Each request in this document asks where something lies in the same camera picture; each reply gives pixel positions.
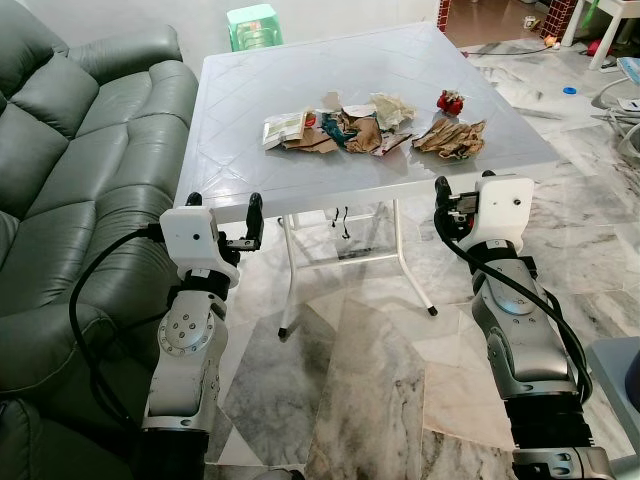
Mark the brown paper bag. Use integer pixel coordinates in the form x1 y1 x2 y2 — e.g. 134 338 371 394
412 118 489 162

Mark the small red toy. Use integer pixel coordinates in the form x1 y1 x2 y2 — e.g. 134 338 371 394
438 89 467 117

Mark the white green paper package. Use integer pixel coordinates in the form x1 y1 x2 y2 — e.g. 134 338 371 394
262 110 313 151

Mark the crumpled white tissue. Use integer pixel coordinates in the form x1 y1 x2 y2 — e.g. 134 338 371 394
370 93 415 131

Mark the crumpled brown printed paper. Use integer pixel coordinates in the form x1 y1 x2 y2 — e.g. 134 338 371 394
284 92 387 157

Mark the grey-green leather sofa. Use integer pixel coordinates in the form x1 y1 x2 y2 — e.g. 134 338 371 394
0 0 201 480

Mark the white folding table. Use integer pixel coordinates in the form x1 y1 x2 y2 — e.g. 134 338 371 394
175 22 561 341

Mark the baby bouncer seat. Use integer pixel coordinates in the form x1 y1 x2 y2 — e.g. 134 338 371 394
597 57 640 156

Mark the green plastic stool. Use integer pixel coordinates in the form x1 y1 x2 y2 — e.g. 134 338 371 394
227 5 283 53

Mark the white table with legs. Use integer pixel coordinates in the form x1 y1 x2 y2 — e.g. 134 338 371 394
560 0 640 71

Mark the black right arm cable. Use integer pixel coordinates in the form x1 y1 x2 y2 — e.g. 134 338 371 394
433 200 596 406

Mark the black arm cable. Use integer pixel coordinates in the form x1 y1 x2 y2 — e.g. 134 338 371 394
433 200 596 406
68 225 166 426

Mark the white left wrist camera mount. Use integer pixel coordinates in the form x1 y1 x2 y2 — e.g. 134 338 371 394
160 205 242 277

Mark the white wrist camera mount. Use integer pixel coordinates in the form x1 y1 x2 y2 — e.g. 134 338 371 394
470 175 535 251
160 205 242 277

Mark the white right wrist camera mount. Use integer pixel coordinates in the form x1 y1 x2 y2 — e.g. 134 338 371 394
470 175 535 251

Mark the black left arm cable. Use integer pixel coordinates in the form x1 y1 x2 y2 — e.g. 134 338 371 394
68 225 166 426

